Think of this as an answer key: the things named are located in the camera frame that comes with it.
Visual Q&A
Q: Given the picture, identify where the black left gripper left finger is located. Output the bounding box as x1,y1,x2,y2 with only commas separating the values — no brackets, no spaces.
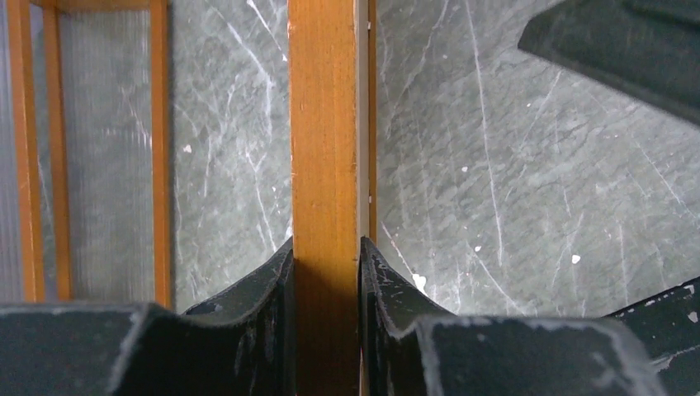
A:
1,242,296,395

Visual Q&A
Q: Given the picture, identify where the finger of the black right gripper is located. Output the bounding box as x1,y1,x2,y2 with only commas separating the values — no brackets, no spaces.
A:
518,1,699,124
608,278,699,395

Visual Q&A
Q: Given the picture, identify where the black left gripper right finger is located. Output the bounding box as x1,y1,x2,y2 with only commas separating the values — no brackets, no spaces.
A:
359,238,665,395

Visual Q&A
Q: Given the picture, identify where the wooden picture frame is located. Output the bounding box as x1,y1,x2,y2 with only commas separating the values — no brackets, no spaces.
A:
287,1,376,395

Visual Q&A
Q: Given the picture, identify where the orange wooden shelf rack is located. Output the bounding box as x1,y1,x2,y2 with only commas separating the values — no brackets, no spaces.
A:
1,1,173,308

